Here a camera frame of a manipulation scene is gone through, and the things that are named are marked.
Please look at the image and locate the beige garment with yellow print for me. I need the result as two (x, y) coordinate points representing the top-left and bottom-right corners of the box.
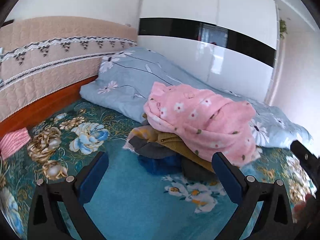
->
(122, 126), (160, 153)

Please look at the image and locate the green hanging plant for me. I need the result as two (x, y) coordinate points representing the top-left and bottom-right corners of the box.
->
(279, 17), (288, 39)

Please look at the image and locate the pink floral fleece garment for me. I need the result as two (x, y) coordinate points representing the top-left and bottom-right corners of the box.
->
(143, 81), (258, 168)

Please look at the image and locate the teal floral blanket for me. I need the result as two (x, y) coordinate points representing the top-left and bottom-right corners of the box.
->
(0, 97), (318, 240)

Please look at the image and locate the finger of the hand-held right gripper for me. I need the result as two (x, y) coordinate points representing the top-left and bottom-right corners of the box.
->
(290, 140), (320, 195)

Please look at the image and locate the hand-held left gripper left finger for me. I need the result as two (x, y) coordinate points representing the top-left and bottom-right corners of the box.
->
(27, 151), (109, 240)

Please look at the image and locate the beige quilted headboard cover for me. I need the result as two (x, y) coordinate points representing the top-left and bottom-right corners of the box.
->
(0, 16), (138, 123)

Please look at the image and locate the white wardrobe with black stripe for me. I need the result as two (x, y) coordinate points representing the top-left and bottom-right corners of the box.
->
(137, 0), (278, 103)

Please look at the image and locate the pink striped knit cloth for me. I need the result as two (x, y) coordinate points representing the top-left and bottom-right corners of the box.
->
(0, 127), (32, 159)

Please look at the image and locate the wooden bed frame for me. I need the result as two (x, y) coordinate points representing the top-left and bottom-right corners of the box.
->
(0, 75), (99, 138)

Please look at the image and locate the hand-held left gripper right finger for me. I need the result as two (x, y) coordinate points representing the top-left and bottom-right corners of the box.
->
(211, 152), (295, 240)

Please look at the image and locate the light blue floral quilt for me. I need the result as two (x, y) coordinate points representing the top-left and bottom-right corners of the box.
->
(80, 46), (313, 150)

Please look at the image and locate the blue garment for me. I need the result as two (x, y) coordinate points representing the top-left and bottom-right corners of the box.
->
(137, 154), (185, 175)

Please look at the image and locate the mustard yellow knit sweater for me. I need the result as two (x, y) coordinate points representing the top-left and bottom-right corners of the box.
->
(142, 112), (215, 173)

